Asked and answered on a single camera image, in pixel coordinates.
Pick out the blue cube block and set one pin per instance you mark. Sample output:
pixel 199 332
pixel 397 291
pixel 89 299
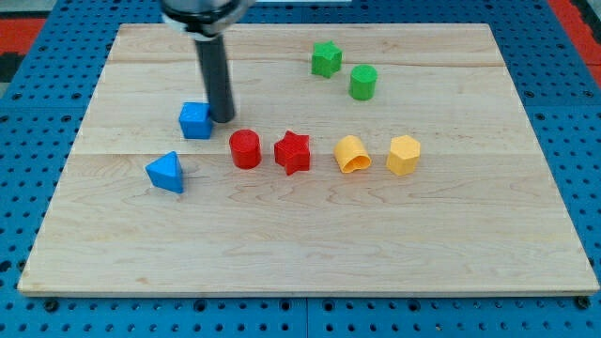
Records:
pixel 194 120

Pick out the yellow hexagon block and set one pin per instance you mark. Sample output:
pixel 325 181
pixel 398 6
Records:
pixel 404 155

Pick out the light wooden board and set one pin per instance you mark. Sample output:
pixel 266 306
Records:
pixel 481 216

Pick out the green cylinder block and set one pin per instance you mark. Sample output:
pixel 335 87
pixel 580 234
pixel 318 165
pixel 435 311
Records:
pixel 363 79

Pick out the blue triangle block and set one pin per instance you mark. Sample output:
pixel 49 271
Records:
pixel 166 173

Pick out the red cylinder block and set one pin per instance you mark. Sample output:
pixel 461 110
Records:
pixel 245 149

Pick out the yellow arch block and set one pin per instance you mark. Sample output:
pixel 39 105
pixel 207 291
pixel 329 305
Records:
pixel 351 154

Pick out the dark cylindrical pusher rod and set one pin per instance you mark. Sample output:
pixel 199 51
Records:
pixel 215 71

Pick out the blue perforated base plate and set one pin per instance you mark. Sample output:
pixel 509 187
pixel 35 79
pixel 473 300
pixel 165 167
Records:
pixel 46 100

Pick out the red star block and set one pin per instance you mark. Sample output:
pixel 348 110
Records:
pixel 293 152

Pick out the green star block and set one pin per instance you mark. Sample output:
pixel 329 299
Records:
pixel 326 59

